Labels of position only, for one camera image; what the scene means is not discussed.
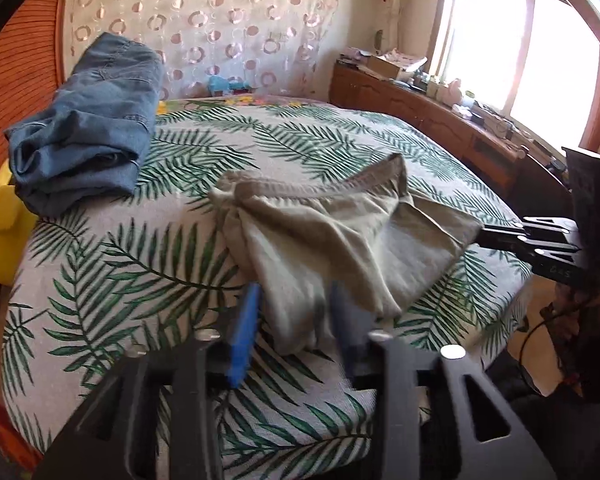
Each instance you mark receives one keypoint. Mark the window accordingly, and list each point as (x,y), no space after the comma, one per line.
(534,63)

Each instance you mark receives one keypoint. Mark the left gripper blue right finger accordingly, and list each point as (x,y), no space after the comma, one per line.
(437,415)

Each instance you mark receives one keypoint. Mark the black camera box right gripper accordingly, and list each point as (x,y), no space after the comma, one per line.
(584,179)

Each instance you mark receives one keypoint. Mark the palm leaf bed sheet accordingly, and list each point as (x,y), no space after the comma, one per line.
(150,268)

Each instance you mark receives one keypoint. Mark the cardboard box on cabinet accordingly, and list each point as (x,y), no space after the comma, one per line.
(385,69)

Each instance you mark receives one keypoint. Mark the wooden slatted wardrobe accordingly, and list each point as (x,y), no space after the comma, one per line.
(30,61)

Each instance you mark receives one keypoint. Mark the person's right hand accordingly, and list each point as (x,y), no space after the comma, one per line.
(577,318)

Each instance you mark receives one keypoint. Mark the yellow pikachu plush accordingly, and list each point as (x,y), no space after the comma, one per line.
(16,225)

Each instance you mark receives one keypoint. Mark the circle patterned sheer curtain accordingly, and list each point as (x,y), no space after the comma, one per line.
(273,46)

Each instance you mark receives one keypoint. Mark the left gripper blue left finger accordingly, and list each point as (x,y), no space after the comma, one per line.
(113,434)

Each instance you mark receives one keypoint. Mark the folded blue jeans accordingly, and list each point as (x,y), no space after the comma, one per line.
(94,136)

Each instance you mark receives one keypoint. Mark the blue toy on box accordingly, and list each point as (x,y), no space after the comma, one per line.
(219,86)

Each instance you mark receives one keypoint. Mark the wooden sideboard cabinet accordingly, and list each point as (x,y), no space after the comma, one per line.
(519,179)

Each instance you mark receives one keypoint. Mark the grey-green shorts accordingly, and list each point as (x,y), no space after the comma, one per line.
(384,243)

